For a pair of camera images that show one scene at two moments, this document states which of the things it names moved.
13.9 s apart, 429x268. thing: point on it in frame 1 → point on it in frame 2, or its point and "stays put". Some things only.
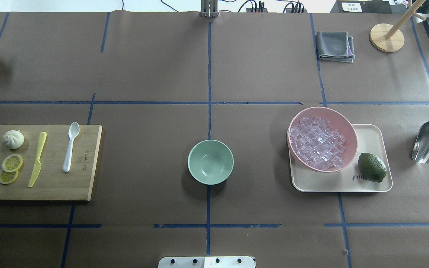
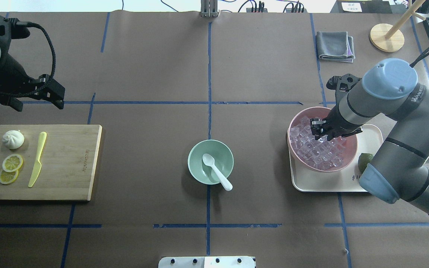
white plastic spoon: (73, 130) → (209, 160)
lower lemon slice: (6, 177) stays put
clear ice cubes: (314, 142) stays put
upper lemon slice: (12, 162) stays put
